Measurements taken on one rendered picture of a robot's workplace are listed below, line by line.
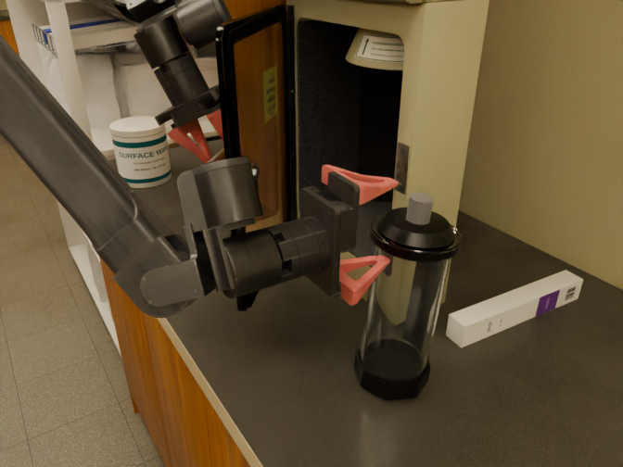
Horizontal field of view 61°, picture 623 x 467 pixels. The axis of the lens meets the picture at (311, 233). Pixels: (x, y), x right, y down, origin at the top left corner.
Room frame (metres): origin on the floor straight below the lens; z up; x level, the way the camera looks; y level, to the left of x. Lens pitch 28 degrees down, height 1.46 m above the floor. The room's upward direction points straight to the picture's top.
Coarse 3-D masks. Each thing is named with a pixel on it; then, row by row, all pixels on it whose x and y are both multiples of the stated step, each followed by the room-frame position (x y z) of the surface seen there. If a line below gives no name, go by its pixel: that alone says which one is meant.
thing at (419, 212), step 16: (400, 208) 0.58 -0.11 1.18; (416, 208) 0.54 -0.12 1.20; (384, 224) 0.55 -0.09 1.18; (400, 224) 0.54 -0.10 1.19; (416, 224) 0.54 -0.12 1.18; (432, 224) 0.54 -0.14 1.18; (448, 224) 0.55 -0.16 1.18; (400, 240) 0.52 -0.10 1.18; (416, 240) 0.51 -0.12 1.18; (432, 240) 0.51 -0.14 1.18; (448, 240) 0.52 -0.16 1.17
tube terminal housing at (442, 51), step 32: (288, 0) 0.93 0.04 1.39; (320, 0) 0.85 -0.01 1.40; (352, 0) 0.78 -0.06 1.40; (448, 0) 0.69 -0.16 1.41; (480, 0) 0.72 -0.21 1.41; (416, 32) 0.67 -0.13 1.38; (448, 32) 0.69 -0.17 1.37; (480, 32) 0.72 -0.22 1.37; (416, 64) 0.67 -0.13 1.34; (448, 64) 0.69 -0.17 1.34; (416, 96) 0.66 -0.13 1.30; (448, 96) 0.70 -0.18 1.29; (416, 128) 0.67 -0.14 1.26; (448, 128) 0.70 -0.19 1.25; (416, 160) 0.67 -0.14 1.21; (448, 160) 0.70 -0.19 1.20; (416, 192) 0.67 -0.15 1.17; (448, 192) 0.71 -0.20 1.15; (352, 256) 0.76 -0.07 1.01
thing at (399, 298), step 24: (384, 240) 0.52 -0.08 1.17; (456, 240) 0.53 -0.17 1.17; (408, 264) 0.51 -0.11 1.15; (432, 264) 0.51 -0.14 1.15; (384, 288) 0.52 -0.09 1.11; (408, 288) 0.51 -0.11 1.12; (432, 288) 0.51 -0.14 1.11; (384, 312) 0.52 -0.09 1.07; (408, 312) 0.51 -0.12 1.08; (432, 312) 0.52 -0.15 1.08; (384, 336) 0.51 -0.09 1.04; (408, 336) 0.51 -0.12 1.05; (432, 336) 0.53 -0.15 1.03; (384, 360) 0.51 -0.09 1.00; (408, 360) 0.51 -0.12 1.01
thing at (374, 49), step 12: (360, 36) 0.81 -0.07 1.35; (372, 36) 0.79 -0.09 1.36; (384, 36) 0.78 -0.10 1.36; (396, 36) 0.77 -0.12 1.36; (360, 48) 0.80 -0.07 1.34; (372, 48) 0.78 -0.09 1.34; (384, 48) 0.77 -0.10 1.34; (396, 48) 0.76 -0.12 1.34; (348, 60) 0.82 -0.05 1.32; (360, 60) 0.79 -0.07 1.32; (372, 60) 0.77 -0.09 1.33; (384, 60) 0.76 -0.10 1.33; (396, 60) 0.76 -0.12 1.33
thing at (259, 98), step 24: (216, 48) 0.62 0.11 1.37; (240, 48) 0.68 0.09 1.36; (264, 48) 0.79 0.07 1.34; (240, 72) 0.68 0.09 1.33; (264, 72) 0.78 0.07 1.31; (240, 96) 0.67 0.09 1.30; (264, 96) 0.78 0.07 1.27; (240, 120) 0.66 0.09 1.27; (264, 120) 0.77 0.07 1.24; (240, 144) 0.66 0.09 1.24; (264, 144) 0.77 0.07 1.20; (264, 168) 0.76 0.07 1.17; (264, 192) 0.76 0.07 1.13; (264, 216) 0.75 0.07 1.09
